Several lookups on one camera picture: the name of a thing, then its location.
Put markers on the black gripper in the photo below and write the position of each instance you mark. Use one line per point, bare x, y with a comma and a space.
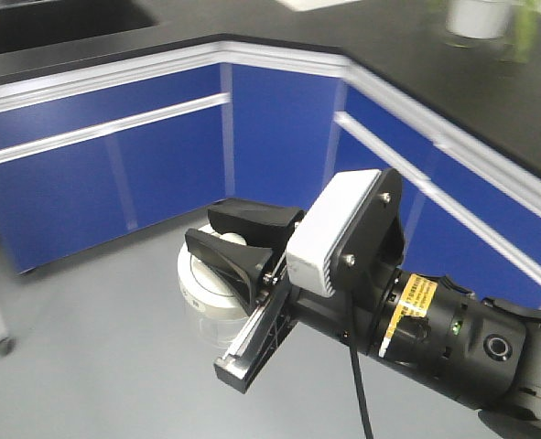
363, 269

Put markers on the glass jar with white lid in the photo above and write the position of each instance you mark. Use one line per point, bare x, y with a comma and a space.
211, 306

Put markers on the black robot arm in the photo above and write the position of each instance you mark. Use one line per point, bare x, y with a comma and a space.
484, 354

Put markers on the blue lab cabinet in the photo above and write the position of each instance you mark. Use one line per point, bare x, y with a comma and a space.
104, 136

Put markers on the white plant pot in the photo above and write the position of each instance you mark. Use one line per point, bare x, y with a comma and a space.
478, 19

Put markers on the black sink basin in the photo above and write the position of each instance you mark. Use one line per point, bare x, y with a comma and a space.
32, 24

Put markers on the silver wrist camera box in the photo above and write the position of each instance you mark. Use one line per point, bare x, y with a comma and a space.
313, 242

